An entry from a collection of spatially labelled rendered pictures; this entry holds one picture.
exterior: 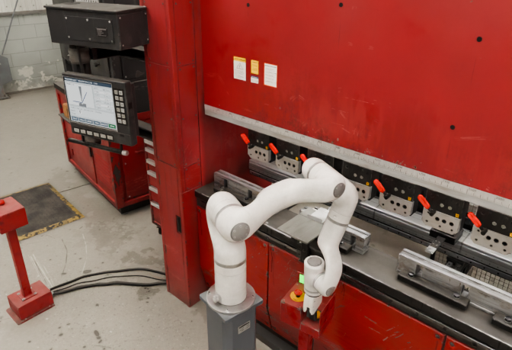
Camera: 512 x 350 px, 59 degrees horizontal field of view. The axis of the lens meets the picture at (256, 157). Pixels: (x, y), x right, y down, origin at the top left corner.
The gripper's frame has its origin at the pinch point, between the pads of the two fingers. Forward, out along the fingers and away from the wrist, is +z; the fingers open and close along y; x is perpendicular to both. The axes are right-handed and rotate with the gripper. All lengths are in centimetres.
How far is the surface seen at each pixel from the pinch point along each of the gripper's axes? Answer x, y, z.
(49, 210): -295, -50, 78
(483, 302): 62, -31, -14
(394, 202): 19, -38, -44
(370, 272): 15.4, -27.7, -10.2
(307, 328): -0.9, 3.5, 5.2
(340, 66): -13, -48, -98
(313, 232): -13.4, -26.1, -23.0
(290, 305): -9.9, 2.6, -3.3
